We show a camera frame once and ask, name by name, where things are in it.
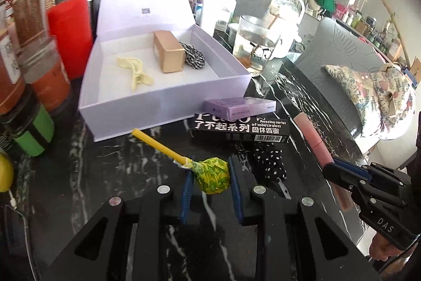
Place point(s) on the lavender gift box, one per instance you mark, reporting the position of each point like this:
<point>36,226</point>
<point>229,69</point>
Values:
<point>115,83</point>

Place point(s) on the tall clear jar brown granules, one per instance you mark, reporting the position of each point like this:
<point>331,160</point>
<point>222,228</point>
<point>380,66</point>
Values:
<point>31,14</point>

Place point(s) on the glass mug with tea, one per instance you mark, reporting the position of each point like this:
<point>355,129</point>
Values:
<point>258,44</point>

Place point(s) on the white kettle bottle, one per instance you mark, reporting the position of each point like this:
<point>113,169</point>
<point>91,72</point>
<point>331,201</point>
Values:
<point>291,24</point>

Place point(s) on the green labelled black jar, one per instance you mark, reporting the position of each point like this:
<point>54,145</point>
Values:
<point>36,136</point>

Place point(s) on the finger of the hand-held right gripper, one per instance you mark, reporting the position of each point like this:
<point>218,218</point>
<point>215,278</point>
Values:
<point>352,166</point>
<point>342,177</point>

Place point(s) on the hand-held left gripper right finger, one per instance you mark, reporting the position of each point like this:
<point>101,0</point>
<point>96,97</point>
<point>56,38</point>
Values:
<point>236,192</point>

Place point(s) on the person's right hand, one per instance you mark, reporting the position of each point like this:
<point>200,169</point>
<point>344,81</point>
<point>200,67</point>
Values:
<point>383,248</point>

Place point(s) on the yellow green lollipop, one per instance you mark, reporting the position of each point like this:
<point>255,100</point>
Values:
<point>212,177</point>

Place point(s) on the red canister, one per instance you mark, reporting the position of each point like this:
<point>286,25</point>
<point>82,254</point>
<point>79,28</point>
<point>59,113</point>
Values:
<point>70,34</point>

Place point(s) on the black polka dot hair clip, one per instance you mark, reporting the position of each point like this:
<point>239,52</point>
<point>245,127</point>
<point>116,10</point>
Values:
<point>271,162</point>

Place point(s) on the black white checked scrunchie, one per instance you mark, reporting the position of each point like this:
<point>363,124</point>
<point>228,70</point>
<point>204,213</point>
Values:
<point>194,55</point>

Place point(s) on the thin stirring stick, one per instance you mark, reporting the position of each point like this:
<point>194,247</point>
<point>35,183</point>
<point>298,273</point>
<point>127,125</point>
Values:
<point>273,21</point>

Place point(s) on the row of small bottles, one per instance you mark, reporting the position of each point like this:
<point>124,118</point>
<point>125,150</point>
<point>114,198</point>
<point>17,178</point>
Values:
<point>371,34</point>

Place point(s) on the pink cosmetic tube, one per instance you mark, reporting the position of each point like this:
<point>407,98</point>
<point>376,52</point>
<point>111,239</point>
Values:
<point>312,139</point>

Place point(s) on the cream hair claw clip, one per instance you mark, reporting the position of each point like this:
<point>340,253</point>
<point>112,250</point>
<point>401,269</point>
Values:
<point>136,75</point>

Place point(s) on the black smartphone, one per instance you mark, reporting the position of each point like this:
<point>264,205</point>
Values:
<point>14,235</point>

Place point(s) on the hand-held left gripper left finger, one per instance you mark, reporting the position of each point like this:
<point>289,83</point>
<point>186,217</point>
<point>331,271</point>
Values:
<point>186,198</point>

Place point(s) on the purple box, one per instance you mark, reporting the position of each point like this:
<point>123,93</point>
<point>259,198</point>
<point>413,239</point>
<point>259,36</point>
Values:
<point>238,106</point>

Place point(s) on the beige tote bag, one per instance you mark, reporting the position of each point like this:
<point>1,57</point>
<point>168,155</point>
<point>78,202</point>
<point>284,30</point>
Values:
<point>314,7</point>

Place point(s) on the small gold box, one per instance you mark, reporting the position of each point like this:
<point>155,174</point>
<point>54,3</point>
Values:
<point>169,52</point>

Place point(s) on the white frosted tube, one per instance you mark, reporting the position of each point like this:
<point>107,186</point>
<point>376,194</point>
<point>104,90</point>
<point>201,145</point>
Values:
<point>213,14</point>

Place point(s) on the yellow lemon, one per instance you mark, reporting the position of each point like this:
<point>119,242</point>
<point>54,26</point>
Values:
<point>5,172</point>

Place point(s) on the orange sauce jar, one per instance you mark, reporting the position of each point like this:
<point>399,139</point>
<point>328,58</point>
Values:
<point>52,86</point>
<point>10,86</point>

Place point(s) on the black lip gloss box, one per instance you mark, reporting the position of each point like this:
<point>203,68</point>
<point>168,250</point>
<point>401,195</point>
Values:
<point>236,129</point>

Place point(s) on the floral patterned cushion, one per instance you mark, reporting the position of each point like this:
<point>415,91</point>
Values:
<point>365,93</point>

